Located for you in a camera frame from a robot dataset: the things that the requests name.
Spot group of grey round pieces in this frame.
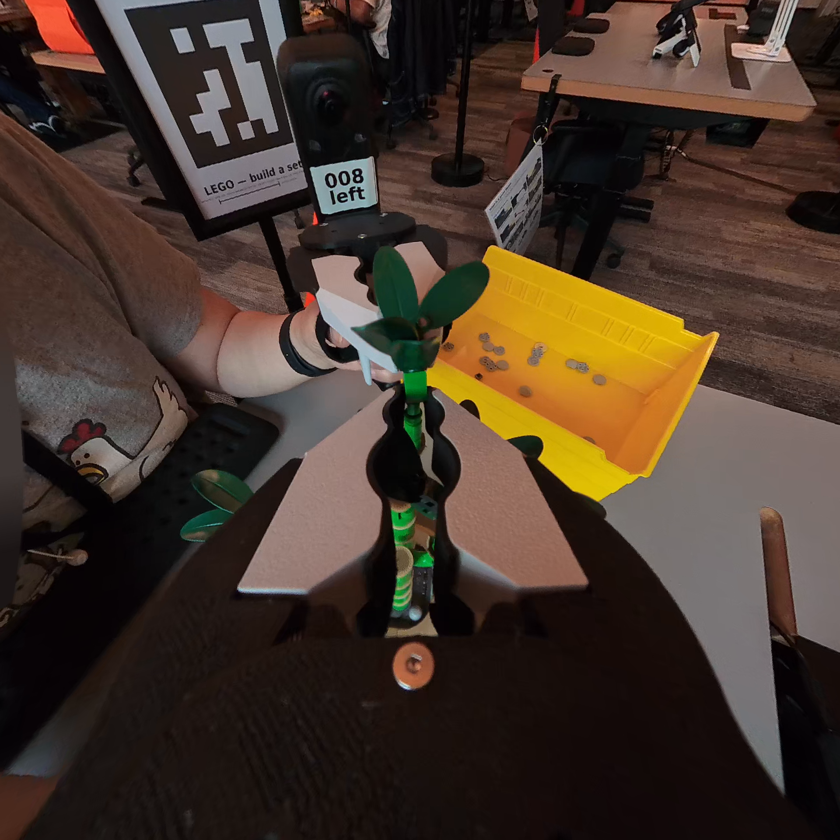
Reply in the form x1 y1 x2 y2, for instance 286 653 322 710
441 330 609 447

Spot white hanging card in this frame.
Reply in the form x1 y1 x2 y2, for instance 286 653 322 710
484 141 546 257

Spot person's left hand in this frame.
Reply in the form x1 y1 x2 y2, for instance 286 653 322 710
290 305 396 387

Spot orange safety vest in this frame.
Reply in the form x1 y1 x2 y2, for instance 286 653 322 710
23 0 97 57

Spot person's right forearm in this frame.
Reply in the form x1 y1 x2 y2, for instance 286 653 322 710
0 774 61 840

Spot grey office desk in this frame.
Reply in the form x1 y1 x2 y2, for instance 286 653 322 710
520 0 819 283

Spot person's printed shirt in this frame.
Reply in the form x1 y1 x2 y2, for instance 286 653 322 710
0 112 206 634

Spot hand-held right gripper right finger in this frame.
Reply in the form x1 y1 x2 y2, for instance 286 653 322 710
425 390 589 636

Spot white desktop stand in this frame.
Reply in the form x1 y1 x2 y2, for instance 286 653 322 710
730 0 800 64

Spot black desk cable tray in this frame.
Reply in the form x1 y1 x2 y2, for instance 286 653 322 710
771 635 840 829

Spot black shoulder strap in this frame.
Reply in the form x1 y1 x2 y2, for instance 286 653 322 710
21 428 114 509

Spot wooden poster board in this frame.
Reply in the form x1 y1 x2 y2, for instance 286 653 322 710
759 505 799 645

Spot black framed marker sign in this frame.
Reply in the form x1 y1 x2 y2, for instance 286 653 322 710
69 0 317 315

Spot green lego bamboo plant model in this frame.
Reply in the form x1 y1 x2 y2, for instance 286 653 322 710
180 367 608 639

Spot yellow plastic parts bin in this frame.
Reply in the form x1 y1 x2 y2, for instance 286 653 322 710
425 245 720 504

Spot black perforated pad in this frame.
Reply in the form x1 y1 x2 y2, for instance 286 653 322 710
0 402 282 770

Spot black wristband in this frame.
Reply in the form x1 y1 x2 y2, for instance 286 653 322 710
278 312 337 379

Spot black office chair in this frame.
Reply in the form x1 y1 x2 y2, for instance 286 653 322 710
539 120 656 270

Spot black stanchion pole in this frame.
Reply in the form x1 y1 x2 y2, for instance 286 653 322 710
430 0 487 189

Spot green lego leaf sprig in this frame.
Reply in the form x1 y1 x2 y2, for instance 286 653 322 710
351 245 491 395

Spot black stanchion base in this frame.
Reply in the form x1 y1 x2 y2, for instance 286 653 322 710
785 189 840 235

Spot black and white device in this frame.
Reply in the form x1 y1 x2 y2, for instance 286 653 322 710
651 0 704 68

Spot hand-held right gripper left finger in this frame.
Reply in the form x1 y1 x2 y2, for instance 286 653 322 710
238 390 403 636

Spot person's left forearm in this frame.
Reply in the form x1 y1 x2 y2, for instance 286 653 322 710
176 287 298 399

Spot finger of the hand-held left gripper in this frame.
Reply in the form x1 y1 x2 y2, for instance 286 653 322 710
394 240 444 284
310 256 403 388

